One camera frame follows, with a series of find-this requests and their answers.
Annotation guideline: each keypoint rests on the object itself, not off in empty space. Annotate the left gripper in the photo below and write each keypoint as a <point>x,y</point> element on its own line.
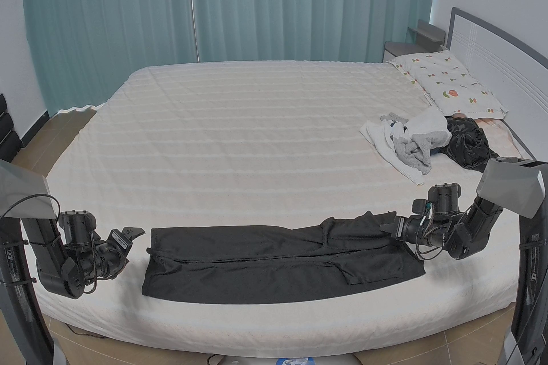
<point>113,252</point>

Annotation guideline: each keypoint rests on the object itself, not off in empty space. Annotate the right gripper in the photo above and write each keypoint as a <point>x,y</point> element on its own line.
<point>409,230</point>

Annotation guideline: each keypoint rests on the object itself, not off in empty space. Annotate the grey bedside table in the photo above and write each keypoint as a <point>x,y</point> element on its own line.
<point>396,49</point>

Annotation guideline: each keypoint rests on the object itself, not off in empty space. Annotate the bed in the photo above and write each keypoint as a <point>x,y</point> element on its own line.
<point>257,119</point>

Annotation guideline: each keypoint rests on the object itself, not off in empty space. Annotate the black shiny garment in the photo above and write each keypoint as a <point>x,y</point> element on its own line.
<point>466,141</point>

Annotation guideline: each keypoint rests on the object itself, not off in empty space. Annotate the pile of clothes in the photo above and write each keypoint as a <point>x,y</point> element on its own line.
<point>428,123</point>

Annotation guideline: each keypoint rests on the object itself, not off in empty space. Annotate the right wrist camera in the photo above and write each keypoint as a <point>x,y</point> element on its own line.
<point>419,209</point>

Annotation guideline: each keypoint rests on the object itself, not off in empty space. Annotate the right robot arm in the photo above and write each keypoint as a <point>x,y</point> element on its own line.
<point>531,290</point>

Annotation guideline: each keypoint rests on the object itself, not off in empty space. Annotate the white printed pillow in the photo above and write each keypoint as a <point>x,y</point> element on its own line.
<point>449,81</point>

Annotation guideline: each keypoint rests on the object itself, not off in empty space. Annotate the black T-shirt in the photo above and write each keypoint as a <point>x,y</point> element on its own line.
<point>257,260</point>

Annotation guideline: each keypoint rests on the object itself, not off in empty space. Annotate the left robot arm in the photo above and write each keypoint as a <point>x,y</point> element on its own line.
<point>25,312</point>

